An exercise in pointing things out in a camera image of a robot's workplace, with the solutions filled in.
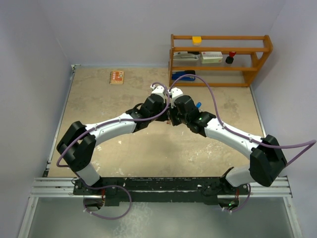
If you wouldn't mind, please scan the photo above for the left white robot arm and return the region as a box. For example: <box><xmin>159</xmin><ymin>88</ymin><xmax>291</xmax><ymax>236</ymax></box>
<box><xmin>56</xmin><ymin>94</ymin><xmax>169</xmax><ymax>194</ymax></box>

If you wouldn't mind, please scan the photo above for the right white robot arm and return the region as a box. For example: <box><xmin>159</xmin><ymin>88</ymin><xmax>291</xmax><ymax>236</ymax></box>
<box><xmin>169</xmin><ymin>94</ymin><xmax>286</xmax><ymax>194</ymax></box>

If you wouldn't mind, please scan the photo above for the blue stapler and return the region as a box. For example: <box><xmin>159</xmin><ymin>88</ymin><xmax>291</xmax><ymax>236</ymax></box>
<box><xmin>171</xmin><ymin>70</ymin><xmax>196</xmax><ymax>81</ymax></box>

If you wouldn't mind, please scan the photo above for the small spiral notebook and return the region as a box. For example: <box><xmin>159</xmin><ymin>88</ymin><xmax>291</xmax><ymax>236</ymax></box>
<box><xmin>109</xmin><ymin>70</ymin><xmax>124</xmax><ymax>85</ymax></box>

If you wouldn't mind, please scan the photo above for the wooden shelf rack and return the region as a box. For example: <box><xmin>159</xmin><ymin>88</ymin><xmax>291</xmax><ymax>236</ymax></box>
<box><xmin>168</xmin><ymin>35</ymin><xmax>273</xmax><ymax>87</ymax></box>

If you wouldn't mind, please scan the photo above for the white stapler on shelf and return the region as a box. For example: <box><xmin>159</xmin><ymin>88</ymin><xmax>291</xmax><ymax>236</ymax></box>
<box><xmin>173</xmin><ymin>51</ymin><xmax>200</xmax><ymax>61</ymax></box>

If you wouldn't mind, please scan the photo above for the white cardboard box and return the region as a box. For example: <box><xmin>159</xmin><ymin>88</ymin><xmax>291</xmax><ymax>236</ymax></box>
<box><xmin>201</xmin><ymin>52</ymin><xmax>223</xmax><ymax>63</ymax></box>

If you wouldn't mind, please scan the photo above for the red black stamp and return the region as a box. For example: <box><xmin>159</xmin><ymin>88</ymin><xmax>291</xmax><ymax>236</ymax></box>
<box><xmin>225</xmin><ymin>52</ymin><xmax>236</xmax><ymax>64</ymax></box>

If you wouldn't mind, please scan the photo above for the yellow block on shelf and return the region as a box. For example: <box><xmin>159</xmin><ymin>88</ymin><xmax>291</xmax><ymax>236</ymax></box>
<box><xmin>192</xmin><ymin>36</ymin><xmax>202</xmax><ymax>46</ymax></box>

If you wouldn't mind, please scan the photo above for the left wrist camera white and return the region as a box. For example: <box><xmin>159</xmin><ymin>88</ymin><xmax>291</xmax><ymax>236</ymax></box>
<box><xmin>150</xmin><ymin>84</ymin><xmax>166</xmax><ymax>99</ymax></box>

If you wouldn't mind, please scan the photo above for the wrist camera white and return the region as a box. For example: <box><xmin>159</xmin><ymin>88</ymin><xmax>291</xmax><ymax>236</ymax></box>
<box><xmin>169</xmin><ymin>87</ymin><xmax>183</xmax><ymax>99</ymax></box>
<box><xmin>150</xmin><ymin>84</ymin><xmax>166</xmax><ymax>99</ymax></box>

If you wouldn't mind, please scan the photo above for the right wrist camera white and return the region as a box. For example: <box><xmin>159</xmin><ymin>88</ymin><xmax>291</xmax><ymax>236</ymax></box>
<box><xmin>169</xmin><ymin>87</ymin><xmax>183</xmax><ymax>99</ymax></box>

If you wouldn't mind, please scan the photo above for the black base frame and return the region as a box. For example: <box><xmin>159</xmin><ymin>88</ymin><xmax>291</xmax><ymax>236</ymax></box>
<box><xmin>73</xmin><ymin>176</ymin><xmax>250</xmax><ymax>208</ymax></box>

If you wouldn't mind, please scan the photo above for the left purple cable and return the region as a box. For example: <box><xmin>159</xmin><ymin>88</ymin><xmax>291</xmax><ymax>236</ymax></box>
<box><xmin>56</xmin><ymin>82</ymin><xmax>171</xmax><ymax>220</ymax></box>

